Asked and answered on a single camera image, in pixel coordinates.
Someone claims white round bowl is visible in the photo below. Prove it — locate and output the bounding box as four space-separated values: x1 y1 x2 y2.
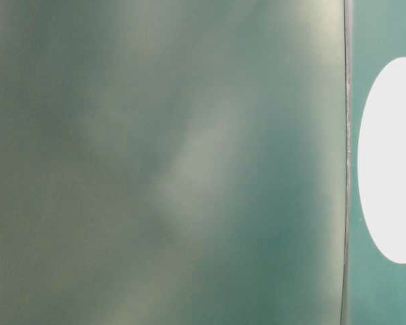
357 57 406 264

